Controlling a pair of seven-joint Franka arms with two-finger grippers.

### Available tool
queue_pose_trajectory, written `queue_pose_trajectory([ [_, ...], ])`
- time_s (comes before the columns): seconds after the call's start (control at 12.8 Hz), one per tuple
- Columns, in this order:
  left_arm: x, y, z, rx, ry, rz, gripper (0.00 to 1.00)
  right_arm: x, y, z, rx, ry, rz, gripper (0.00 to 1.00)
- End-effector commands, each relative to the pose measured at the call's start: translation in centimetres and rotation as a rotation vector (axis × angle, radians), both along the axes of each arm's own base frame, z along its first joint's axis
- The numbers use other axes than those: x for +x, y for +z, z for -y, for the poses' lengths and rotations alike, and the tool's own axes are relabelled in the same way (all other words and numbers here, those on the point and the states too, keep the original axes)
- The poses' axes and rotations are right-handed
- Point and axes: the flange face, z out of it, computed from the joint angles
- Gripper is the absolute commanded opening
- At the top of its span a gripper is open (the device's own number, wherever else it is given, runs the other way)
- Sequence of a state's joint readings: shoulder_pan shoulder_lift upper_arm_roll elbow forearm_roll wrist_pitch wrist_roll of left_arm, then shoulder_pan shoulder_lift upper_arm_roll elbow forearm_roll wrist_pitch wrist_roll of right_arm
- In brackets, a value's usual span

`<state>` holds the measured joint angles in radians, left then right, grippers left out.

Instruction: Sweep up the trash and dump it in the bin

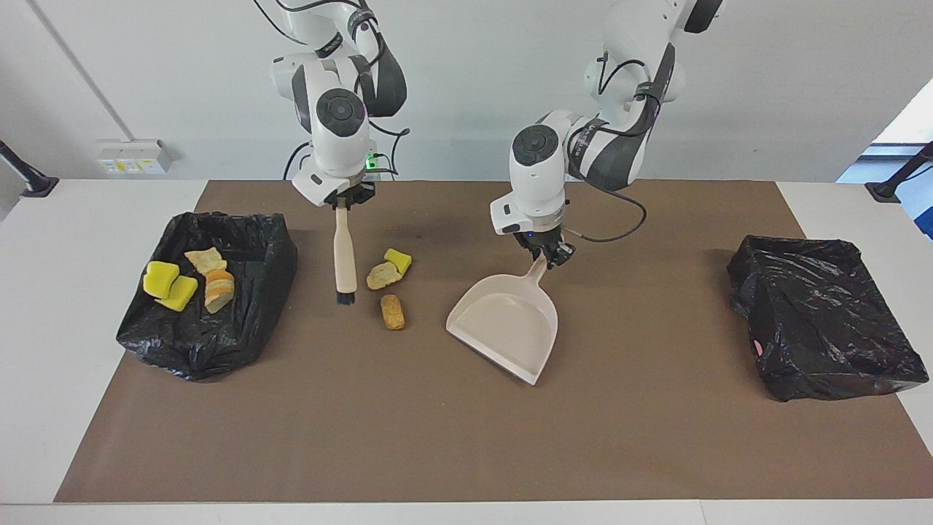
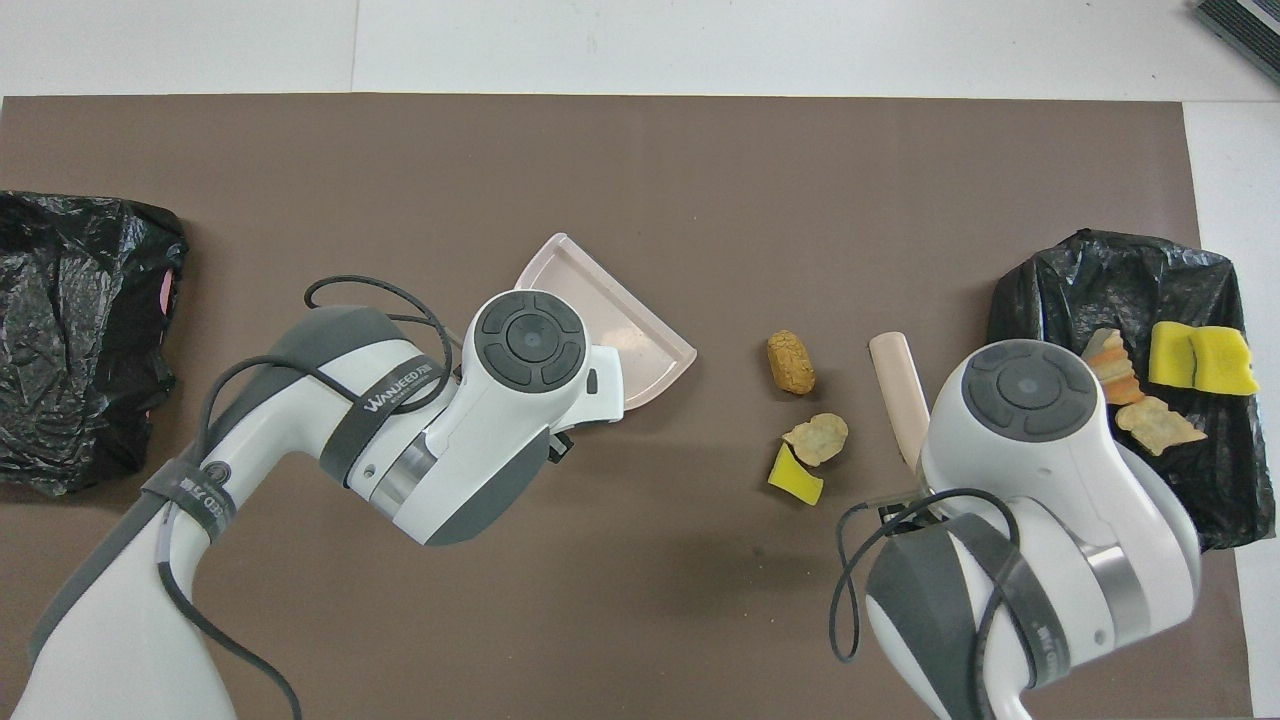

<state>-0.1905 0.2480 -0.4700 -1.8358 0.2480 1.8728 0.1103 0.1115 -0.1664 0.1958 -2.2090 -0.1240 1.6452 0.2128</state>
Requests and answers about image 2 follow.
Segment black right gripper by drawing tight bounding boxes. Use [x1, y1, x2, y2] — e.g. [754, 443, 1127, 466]
[875, 488, 952, 529]

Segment beige hand brush black bristles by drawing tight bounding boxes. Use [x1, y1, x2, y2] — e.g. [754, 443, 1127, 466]
[867, 332, 933, 471]

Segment small yellow sponge wedge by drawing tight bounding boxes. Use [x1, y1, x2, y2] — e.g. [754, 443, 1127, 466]
[767, 441, 825, 505]

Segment round beige bread piece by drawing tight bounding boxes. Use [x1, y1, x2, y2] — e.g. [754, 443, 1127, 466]
[782, 413, 851, 468]

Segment beige plastic dustpan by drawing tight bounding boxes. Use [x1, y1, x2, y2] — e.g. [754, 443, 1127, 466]
[514, 232, 698, 412]

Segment brown bread roll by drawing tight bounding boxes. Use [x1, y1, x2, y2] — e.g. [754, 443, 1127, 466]
[766, 330, 816, 396]

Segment beige bread chunk orange crust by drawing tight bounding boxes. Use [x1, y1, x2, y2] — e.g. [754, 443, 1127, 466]
[1082, 327, 1147, 407]

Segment notched yellow sponge chunk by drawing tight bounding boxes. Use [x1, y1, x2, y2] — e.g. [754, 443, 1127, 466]
[1147, 320, 1198, 389]

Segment rounded yellow sponge chunk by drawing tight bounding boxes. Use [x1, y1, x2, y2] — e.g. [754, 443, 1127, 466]
[1190, 325, 1260, 397]

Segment black bin bag pink spot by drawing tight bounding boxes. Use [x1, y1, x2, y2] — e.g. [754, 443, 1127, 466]
[0, 190, 189, 498]

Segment brown table mat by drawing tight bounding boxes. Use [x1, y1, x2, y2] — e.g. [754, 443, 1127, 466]
[0, 93, 1251, 720]

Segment grey vent grille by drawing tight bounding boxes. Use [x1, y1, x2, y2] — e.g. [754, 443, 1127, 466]
[1190, 0, 1280, 56]

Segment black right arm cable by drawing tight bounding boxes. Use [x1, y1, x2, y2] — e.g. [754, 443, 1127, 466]
[828, 487, 1031, 720]

